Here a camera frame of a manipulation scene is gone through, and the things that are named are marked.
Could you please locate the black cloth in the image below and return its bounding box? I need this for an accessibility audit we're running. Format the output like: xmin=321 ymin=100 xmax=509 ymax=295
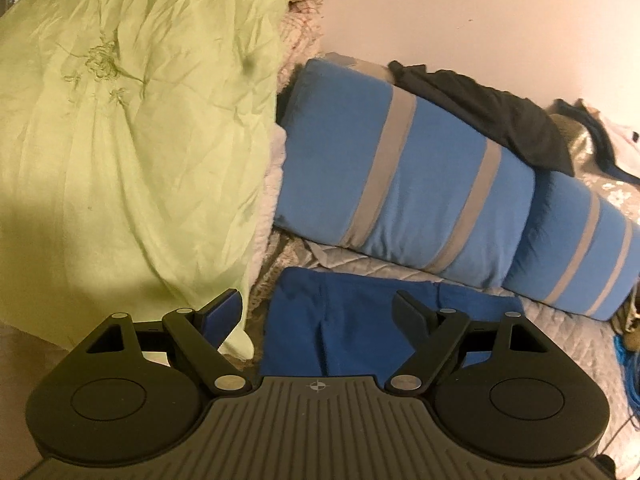
xmin=387 ymin=60 xmax=576 ymax=177

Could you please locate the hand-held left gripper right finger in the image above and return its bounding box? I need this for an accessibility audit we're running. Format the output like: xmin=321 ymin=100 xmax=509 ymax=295
xmin=385 ymin=289 xmax=551 ymax=395

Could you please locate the navy garment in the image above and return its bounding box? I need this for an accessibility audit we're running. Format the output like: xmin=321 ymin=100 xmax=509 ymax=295
xmin=552 ymin=99 xmax=640 ymax=185

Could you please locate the light green blanket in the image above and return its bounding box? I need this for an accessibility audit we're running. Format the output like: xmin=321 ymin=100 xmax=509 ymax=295
xmin=0 ymin=0 xmax=326 ymax=361

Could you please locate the blue and navy fleece hoodie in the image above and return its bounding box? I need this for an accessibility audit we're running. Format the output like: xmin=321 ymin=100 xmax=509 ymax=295
xmin=260 ymin=266 xmax=526 ymax=378

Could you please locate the pile of white blankets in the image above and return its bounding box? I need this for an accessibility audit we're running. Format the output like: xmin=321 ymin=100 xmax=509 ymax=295
xmin=245 ymin=0 xmax=331 ymax=311

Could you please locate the blue cable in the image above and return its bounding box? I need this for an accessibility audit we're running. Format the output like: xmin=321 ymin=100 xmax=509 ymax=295
xmin=611 ymin=332 xmax=640 ymax=423

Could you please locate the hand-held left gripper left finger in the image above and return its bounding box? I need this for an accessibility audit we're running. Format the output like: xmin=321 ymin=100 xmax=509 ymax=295
xmin=85 ymin=287 xmax=253 ymax=395

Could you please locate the blue pillow with grey stripes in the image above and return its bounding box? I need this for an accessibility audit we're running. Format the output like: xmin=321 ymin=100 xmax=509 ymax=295
xmin=274 ymin=57 xmax=536 ymax=291
xmin=502 ymin=170 xmax=640 ymax=322

